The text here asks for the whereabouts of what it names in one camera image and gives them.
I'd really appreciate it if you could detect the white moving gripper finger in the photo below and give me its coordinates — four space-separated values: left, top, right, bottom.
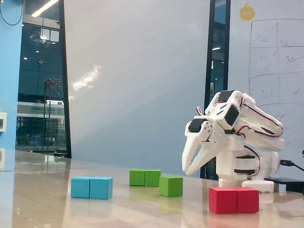
182 123 212 173

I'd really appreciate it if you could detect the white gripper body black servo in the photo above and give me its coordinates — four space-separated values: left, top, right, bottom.
185 116 227 144

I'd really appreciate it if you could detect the white fixed gripper finger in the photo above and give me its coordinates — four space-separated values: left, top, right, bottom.
186 142 225 176

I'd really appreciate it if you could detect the small green cube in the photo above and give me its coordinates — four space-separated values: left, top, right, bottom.
159 176 183 198

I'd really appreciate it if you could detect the long green block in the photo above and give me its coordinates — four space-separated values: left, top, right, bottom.
129 169 162 188

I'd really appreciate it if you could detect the long red block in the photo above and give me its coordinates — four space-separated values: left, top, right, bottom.
209 186 260 214

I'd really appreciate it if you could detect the long blue block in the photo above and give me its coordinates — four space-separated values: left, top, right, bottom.
70 176 114 200

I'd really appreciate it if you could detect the flat black power box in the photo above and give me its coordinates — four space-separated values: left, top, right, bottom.
264 177 304 192

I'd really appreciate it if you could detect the whiteboard with marker drawings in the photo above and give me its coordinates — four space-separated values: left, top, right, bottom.
228 0 304 167

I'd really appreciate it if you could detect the yellow round sticker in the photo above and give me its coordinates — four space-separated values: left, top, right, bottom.
239 2 256 21

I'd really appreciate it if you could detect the black plug with cable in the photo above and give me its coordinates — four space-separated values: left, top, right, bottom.
279 160 304 171

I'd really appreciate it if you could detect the black window frame post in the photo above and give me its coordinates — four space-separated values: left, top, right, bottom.
58 0 72 159

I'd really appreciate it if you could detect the white wall socket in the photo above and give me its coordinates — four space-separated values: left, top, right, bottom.
0 112 7 132

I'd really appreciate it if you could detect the thin black hanging cable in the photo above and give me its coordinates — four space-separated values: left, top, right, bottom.
0 0 26 26

